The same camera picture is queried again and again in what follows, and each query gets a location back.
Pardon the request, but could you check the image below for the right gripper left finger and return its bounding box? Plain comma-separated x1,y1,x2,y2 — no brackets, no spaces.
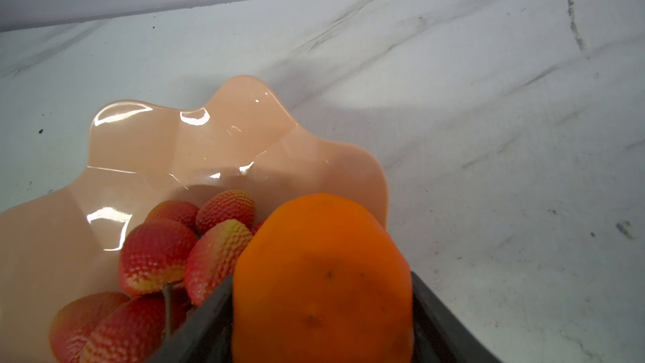
147,275,233,363

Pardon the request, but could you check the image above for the pink lotus fruit bowl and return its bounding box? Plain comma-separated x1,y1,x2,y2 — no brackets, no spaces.
1,76,389,362

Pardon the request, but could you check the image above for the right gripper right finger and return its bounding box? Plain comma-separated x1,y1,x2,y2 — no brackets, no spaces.
412,273,501,363

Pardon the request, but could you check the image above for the orange fake fruit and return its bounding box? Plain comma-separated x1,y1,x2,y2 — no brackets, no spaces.
231,193,414,362

